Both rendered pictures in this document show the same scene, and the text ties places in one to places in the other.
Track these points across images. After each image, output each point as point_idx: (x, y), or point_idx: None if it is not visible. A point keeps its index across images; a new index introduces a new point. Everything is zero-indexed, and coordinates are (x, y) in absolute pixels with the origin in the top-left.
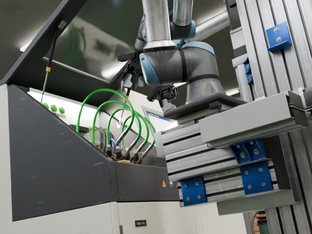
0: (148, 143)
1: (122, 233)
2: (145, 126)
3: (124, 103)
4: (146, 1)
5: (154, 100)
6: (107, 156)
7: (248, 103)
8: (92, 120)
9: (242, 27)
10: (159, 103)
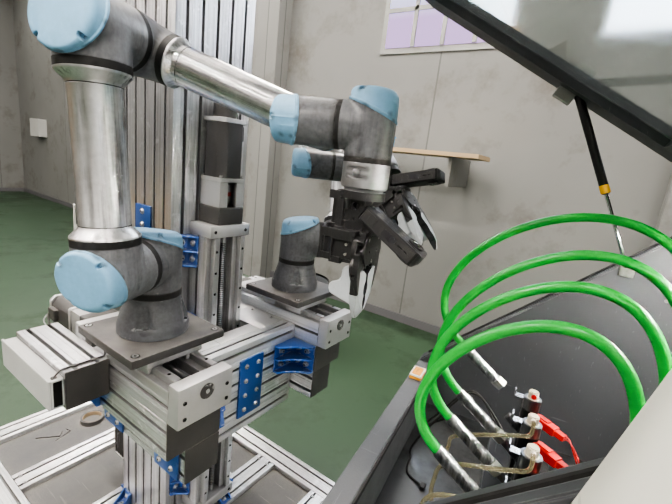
0: (486, 488)
1: None
2: (663, 501)
3: (511, 266)
4: None
5: (401, 260)
6: (429, 350)
7: None
8: None
9: (243, 191)
10: (374, 275)
